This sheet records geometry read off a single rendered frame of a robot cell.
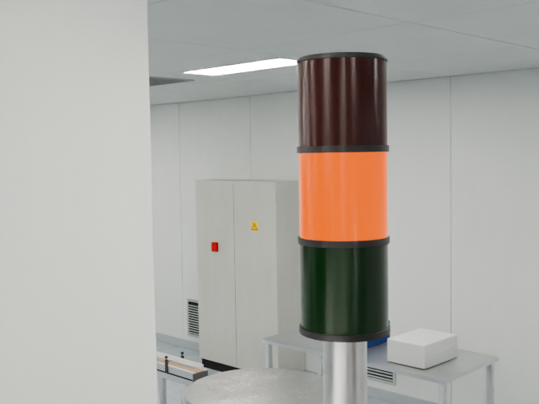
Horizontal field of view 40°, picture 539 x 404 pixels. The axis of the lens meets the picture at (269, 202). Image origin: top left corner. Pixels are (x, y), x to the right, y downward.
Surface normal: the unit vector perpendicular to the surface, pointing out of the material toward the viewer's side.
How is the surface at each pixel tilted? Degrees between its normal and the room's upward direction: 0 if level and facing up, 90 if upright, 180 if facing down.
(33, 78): 90
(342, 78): 90
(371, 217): 90
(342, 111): 90
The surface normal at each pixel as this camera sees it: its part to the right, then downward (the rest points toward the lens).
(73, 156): 0.72, 0.03
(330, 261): -0.37, 0.07
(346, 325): -0.07, 0.06
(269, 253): -0.69, 0.06
